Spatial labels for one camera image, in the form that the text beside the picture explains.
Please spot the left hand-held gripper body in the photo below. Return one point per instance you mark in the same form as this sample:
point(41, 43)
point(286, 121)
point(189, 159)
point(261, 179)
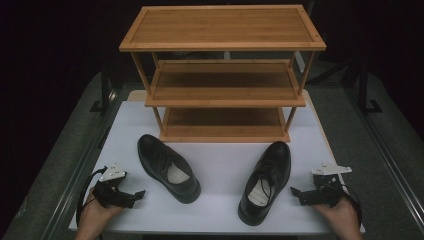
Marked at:
point(111, 196)

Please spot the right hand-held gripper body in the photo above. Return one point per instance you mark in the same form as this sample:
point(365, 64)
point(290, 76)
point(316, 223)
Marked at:
point(325, 195)

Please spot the black leather shoe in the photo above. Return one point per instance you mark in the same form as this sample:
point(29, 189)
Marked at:
point(155, 156)
point(278, 156)

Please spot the wooden three-tier shoe rack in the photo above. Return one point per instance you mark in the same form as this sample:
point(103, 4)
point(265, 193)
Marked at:
point(223, 28)

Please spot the person's left hand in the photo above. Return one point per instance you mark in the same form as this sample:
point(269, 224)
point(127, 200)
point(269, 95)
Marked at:
point(95, 216)

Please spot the person's right hand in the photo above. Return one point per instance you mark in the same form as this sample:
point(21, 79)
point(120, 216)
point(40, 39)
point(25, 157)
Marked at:
point(343, 216)

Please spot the white table cover sheet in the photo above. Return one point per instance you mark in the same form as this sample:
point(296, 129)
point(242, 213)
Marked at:
point(220, 170)

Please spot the black metal stand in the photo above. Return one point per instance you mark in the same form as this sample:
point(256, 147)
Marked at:
point(364, 90)
point(105, 90)

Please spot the grey metal rail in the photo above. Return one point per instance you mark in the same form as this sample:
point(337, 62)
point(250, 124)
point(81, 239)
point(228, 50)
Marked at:
point(76, 176)
point(390, 160)

